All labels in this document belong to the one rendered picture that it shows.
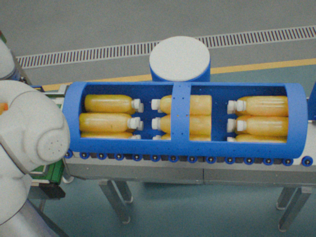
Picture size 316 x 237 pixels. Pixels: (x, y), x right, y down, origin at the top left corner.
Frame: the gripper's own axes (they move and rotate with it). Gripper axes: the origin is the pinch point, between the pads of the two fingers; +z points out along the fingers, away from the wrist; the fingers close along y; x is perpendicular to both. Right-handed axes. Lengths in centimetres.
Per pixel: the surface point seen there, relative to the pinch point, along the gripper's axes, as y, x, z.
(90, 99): 5.7, -23.8, -0.5
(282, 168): -11, -100, 22
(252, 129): -6, -86, 0
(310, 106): 57, -131, 72
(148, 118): 8.3, -44.9, 16.2
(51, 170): -14.7, -3.3, 24.0
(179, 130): -10, -60, -4
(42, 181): -19.9, -0.6, 24.0
